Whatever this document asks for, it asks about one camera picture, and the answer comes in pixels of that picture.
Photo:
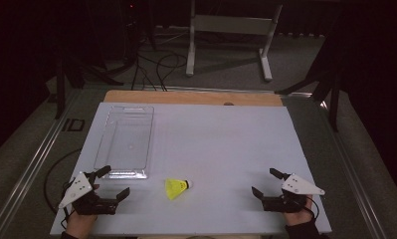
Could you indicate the white metal stand frame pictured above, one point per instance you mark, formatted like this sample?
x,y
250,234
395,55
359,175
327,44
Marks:
x,y
231,25

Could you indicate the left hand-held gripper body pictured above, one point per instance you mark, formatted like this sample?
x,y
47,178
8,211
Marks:
x,y
88,202

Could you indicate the white table cover board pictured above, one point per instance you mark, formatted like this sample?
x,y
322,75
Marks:
x,y
219,142

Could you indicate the person's right hand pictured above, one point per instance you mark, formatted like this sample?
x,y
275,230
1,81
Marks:
x,y
298,217

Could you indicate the yellow shuttlecock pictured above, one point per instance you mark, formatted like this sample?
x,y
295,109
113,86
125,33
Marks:
x,y
174,188

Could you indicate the person's left hand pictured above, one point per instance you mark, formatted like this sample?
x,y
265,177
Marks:
x,y
80,224

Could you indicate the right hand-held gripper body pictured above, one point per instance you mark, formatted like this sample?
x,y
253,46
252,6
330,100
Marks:
x,y
297,187

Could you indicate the metal floor rail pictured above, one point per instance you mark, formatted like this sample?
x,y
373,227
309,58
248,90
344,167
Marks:
x,y
352,179
30,169

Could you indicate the clear plastic tray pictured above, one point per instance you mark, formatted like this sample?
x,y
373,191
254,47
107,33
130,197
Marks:
x,y
126,142

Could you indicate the black stand legs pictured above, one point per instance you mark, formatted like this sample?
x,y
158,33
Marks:
x,y
60,86
333,96

